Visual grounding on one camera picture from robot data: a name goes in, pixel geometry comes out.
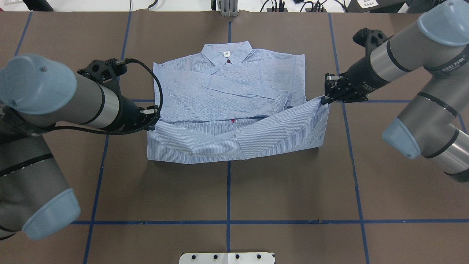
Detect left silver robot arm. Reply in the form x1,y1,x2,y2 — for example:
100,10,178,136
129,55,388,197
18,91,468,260
0,54,163,240

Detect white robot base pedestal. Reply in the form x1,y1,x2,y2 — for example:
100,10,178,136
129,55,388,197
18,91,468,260
179,252,276,264

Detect blue striped button shirt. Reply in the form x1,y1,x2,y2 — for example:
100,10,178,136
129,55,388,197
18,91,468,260
147,41,330,164

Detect black coiled gripper cable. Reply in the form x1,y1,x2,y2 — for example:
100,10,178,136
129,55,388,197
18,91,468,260
55,58,164,136

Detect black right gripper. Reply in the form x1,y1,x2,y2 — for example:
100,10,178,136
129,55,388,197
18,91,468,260
321,28,389,105

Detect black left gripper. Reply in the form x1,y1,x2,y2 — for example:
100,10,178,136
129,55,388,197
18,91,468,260
77,59,162,132

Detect grey aluminium frame post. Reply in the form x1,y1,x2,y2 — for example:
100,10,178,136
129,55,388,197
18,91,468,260
218,0,239,17

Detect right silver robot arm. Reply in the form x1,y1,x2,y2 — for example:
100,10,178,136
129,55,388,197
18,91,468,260
321,0,469,186

